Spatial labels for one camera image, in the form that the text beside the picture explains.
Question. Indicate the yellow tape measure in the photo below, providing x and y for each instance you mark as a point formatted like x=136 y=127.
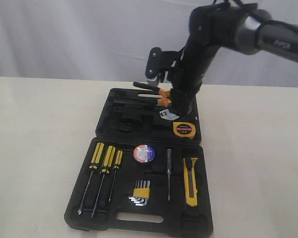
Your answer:
x=184 y=129

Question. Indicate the white backdrop cloth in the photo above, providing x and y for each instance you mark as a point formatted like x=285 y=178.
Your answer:
x=111 y=40

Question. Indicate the black yellow combination pliers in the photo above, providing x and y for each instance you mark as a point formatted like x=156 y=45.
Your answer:
x=164 y=99

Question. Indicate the middle yellow black screwdriver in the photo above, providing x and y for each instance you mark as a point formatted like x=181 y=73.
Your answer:
x=105 y=169

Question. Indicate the silver adjustable wrench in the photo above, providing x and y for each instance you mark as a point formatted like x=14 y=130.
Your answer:
x=161 y=118

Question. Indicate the black plastic tool case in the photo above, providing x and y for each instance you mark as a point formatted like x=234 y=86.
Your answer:
x=174 y=218

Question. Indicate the claw hammer black handle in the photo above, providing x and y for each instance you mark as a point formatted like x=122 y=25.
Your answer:
x=135 y=102

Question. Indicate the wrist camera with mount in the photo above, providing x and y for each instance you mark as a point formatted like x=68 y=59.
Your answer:
x=161 y=62

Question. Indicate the clear handle tester screwdriver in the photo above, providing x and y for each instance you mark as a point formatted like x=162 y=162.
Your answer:
x=169 y=168

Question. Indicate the small yellow black screwdriver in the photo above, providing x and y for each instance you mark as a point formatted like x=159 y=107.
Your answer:
x=116 y=167

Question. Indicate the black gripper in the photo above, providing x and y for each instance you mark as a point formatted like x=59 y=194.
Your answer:
x=181 y=98

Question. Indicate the black electrical tape roll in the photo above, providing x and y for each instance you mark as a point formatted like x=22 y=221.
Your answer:
x=144 y=153

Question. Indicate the yellow black utility knife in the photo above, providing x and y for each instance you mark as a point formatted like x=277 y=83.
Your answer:
x=190 y=181

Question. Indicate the large yellow black screwdriver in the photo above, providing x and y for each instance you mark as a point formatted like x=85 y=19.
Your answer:
x=94 y=165

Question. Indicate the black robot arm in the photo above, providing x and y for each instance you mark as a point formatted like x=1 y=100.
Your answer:
x=243 y=28

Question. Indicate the hex key set yellow holder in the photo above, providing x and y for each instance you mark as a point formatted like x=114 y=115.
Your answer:
x=141 y=193

